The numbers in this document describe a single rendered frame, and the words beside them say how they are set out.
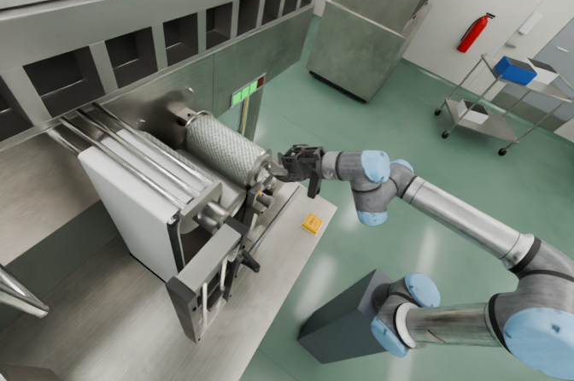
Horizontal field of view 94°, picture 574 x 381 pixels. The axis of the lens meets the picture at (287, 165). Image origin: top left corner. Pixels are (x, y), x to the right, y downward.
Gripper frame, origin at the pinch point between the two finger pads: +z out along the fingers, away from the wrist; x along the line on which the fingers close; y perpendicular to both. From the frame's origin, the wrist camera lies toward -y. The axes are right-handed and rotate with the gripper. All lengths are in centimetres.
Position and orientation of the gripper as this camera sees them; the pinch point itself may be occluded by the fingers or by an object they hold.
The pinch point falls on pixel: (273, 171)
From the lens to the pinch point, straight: 84.5
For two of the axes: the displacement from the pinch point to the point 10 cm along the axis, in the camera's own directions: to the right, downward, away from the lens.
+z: -7.8, -0.1, 6.2
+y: -3.6, -8.1, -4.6
